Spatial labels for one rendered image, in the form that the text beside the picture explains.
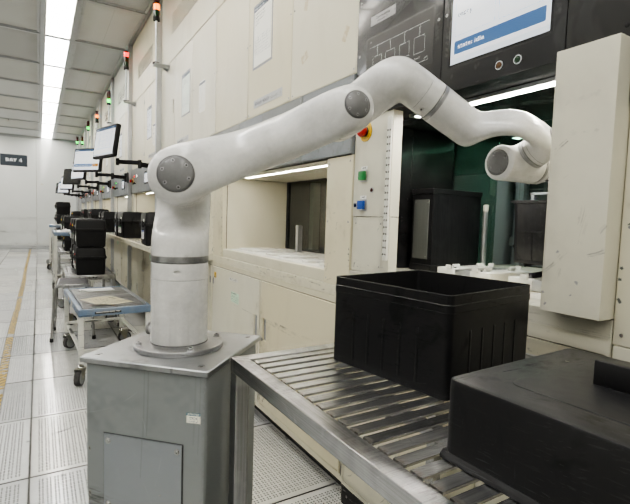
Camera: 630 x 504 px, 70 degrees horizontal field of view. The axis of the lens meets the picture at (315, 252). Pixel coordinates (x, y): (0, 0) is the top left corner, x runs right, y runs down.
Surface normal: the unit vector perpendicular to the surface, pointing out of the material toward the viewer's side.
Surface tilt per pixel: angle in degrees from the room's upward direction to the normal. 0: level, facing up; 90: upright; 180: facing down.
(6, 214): 90
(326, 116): 104
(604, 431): 0
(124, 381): 90
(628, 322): 90
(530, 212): 94
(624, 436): 0
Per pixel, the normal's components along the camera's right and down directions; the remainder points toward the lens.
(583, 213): -0.85, 0.01
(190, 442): -0.24, 0.06
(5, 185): 0.52, 0.07
